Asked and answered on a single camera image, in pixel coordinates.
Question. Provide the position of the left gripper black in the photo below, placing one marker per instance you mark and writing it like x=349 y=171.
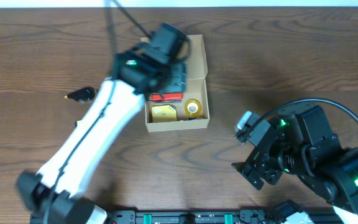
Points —
x=178 y=81

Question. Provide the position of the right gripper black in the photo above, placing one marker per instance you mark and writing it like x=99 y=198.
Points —
x=257 y=155

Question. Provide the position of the cardboard box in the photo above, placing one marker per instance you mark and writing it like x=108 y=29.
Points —
x=197 y=71

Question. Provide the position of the red stapler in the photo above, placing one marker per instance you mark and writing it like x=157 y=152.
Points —
x=167 y=97

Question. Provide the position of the yellow tape roll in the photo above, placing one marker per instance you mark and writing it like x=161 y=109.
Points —
x=193 y=108

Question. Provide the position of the yellow sticky note pad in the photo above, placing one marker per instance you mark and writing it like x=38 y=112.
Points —
x=163 y=113

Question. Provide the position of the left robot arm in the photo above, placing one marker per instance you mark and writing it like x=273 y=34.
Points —
x=55 y=193

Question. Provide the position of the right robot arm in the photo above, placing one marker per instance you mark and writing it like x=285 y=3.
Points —
x=299 y=141

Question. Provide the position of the black mounting rail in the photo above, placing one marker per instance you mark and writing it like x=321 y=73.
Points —
x=285 y=212

